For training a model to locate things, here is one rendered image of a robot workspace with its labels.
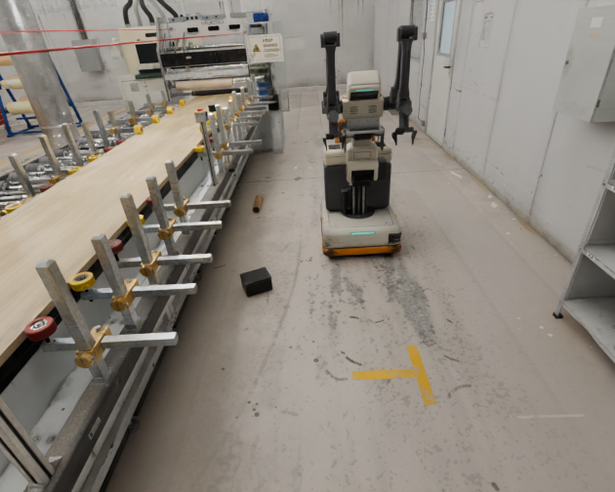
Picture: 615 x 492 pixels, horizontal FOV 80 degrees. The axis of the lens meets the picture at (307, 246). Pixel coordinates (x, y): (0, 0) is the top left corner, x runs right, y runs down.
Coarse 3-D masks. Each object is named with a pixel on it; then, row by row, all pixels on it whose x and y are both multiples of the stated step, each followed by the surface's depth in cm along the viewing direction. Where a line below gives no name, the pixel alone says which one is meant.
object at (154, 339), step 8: (104, 336) 119; (112, 336) 119; (120, 336) 119; (128, 336) 119; (136, 336) 118; (144, 336) 118; (152, 336) 118; (160, 336) 118; (168, 336) 117; (176, 336) 118; (48, 344) 118; (56, 344) 118; (64, 344) 117; (72, 344) 117; (104, 344) 117; (112, 344) 117; (120, 344) 117; (128, 344) 117; (136, 344) 117; (144, 344) 117; (152, 344) 117; (160, 344) 118; (168, 344) 118; (176, 344) 118
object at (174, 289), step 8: (96, 288) 141; (104, 288) 141; (136, 288) 139; (144, 288) 139; (152, 288) 139; (160, 288) 138; (168, 288) 138; (176, 288) 138; (184, 288) 137; (192, 288) 137; (88, 296) 139; (96, 296) 139; (104, 296) 139; (112, 296) 139; (136, 296) 139; (144, 296) 139; (152, 296) 139
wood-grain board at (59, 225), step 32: (224, 96) 513; (160, 128) 357; (192, 128) 347; (96, 160) 273; (128, 160) 268; (160, 160) 263; (64, 192) 218; (96, 192) 215; (128, 192) 211; (0, 224) 185; (32, 224) 182; (64, 224) 180; (96, 224) 178; (0, 256) 156; (32, 256) 154; (64, 256) 152; (96, 256) 153; (0, 288) 135; (32, 288) 134; (0, 320) 119; (0, 352) 106
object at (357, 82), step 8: (352, 72) 235; (360, 72) 235; (368, 72) 235; (376, 72) 234; (352, 80) 234; (360, 80) 233; (368, 80) 233; (376, 80) 233; (352, 88) 232; (360, 88) 232; (368, 88) 233; (376, 88) 233; (352, 96) 239; (360, 96) 239; (368, 96) 240; (376, 96) 240
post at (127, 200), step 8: (120, 200) 142; (128, 200) 142; (128, 208) 143; (136, 208) 147; (128, 216) 145; (136, 216) 146; (136, 224) 147; (136, 232) 149; (136, 240) 151; (144, 240) 153; (144, 248) 153; (144, 256) 155; (152, 280) 161
